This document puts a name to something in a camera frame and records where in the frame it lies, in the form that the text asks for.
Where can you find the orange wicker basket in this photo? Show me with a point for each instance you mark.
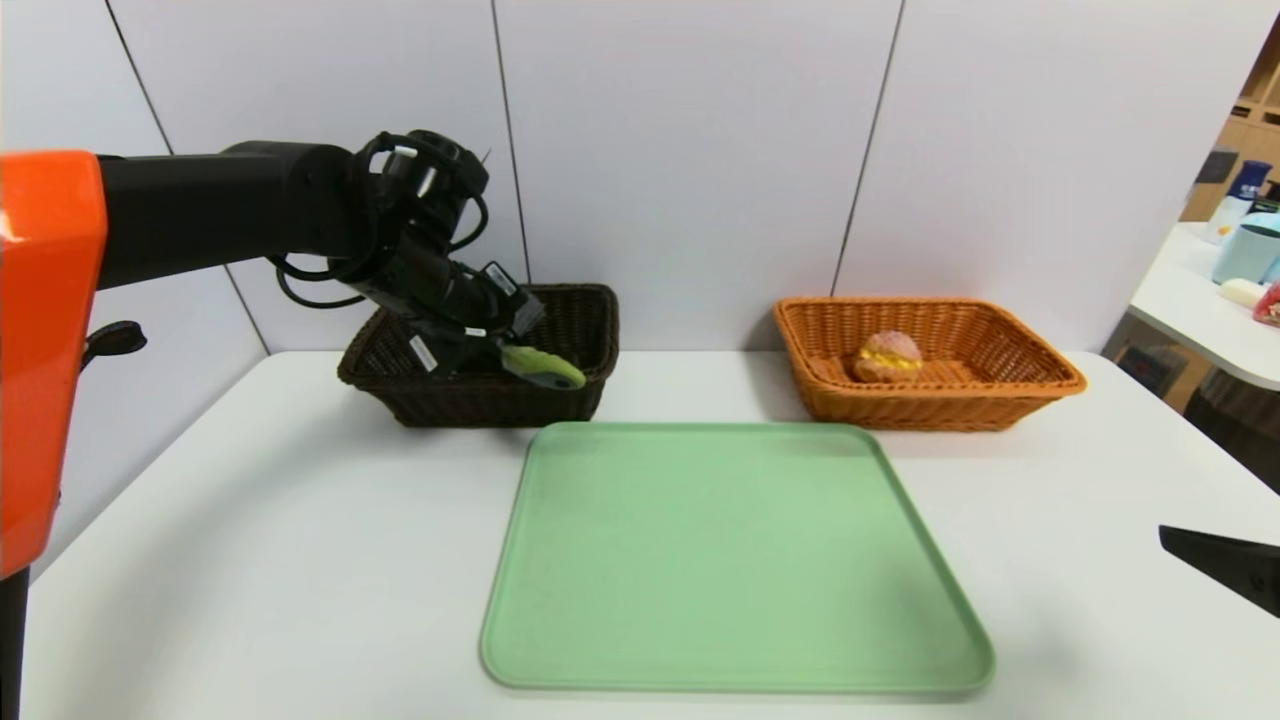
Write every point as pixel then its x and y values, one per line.
pixel 1000 395

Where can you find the blue cap bottle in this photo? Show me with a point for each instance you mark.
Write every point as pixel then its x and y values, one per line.
pixel 1235 205

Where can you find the light blue cup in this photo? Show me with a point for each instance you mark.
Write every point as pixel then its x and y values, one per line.
pixel 1245 255

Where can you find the brown cardboard box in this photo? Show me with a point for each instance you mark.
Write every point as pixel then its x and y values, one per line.
pixel 1150 365

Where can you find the light green plastic tray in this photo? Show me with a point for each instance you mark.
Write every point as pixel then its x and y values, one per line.
pixel 730 560

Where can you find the white side table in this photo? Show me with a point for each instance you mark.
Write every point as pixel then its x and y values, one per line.
pixel 1190 320

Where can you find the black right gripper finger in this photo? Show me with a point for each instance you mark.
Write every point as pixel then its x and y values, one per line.
pixel 1235 565

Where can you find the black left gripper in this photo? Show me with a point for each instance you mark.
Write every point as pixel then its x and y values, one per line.
pixel 447 350

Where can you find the round cream puff bread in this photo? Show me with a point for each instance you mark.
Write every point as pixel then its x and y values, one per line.
pixel 888 358

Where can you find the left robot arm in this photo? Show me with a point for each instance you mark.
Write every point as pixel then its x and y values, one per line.
pixel 150 300

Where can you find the dark brown wicker basket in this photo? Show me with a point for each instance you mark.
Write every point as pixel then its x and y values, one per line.
pixel 560 390

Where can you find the wooden shelf unit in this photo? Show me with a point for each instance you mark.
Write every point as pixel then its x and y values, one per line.
pixel 1250 110

